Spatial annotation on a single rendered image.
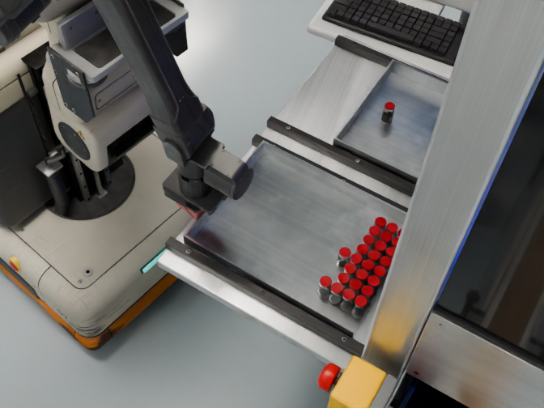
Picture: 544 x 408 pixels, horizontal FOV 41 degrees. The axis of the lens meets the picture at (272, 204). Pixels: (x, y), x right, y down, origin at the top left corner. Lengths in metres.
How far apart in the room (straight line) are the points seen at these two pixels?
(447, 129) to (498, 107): 0.06
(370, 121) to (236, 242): 0.40
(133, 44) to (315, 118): 0.63
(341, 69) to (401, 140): 0.23
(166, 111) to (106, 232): 1.07
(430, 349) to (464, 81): 0.46
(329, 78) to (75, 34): 0.53
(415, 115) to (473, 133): 0.88
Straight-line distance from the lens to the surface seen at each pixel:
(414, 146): 1.47
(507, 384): 0.97
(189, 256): 1.27
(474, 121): 0.64
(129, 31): 0.93
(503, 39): 0.58
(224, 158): 1.12
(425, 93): 1.58
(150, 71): 0.98
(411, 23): 1.81
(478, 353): 0.94
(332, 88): 1.55
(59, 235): 2.09
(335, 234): 1.32
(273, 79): 2.80
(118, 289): 2.00
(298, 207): 1.35
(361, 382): 1.04
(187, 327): 2.21
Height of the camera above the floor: 1.99
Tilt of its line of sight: 55 degrees down
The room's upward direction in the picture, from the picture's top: 3 degrees clockwise
